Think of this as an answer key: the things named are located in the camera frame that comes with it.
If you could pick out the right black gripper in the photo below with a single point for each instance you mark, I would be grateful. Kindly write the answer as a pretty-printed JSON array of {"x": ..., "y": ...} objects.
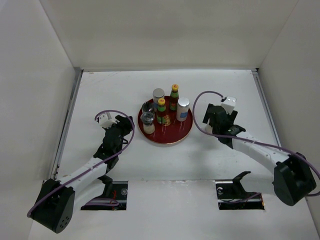
[{"x": 232, "y": 117}]

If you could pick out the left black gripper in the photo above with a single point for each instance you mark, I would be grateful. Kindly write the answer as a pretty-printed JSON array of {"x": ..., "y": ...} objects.
[{"x": 125, "y": 124}]

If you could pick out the white bead jar blue label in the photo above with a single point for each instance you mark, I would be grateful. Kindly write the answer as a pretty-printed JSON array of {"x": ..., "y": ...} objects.
[{"x": 183, "y": 104}]

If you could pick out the glass grinder black top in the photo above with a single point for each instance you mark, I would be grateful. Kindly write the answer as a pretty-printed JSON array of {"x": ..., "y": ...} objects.
[{"x": 147, "y": 119}]

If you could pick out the sauce bottle green label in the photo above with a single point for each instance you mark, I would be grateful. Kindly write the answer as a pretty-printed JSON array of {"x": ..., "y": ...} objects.
[{"x": 174, "y": 97}]

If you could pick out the silver-lid jar blue label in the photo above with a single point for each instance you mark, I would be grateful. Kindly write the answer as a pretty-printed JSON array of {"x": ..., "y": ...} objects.
[{"x": 158, "y": 93}]

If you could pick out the black-lid seasoning jar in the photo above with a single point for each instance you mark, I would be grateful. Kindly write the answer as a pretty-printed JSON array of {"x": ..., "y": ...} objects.
[{"x": 209, "y": 129}]

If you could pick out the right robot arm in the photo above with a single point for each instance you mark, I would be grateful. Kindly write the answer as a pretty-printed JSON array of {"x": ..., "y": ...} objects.
[{"x": 293, "y": 179}]

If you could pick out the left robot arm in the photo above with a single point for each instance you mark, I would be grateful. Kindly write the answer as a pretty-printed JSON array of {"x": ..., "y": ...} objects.
[{"x": 55, "y": 204}]

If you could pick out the red round tray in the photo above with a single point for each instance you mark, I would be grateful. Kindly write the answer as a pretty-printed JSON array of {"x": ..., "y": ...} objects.
[{"x": 168, "y": 134}]

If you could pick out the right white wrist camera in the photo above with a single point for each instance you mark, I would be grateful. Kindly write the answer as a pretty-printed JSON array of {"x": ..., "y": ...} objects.
[{"x": 228, "y": 103}]

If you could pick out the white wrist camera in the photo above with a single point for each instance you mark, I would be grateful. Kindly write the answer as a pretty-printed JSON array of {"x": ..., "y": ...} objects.
[
  {"x": 104, "y": 120},
  {"x": 228, "y": 103}
]

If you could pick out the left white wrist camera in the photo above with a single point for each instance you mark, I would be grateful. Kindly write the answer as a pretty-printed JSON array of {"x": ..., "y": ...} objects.
[{"x": 104, "y": 120}]

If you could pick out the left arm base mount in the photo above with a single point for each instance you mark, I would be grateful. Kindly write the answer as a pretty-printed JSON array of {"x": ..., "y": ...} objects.
[{"x": 112, "y": 198}]

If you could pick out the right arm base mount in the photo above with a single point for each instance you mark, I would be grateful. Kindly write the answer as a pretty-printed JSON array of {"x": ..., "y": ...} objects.
[{"x": 232, "y": 196}]

